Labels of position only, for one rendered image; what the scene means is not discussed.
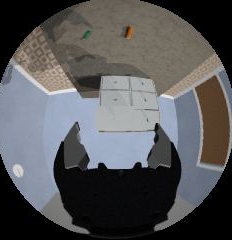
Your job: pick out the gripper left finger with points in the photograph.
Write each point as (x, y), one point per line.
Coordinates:
(71, 159)

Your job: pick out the orange battery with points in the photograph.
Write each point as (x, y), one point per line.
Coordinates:
(129, 32)

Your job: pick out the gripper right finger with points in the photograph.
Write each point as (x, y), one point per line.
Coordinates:
(163, 156)

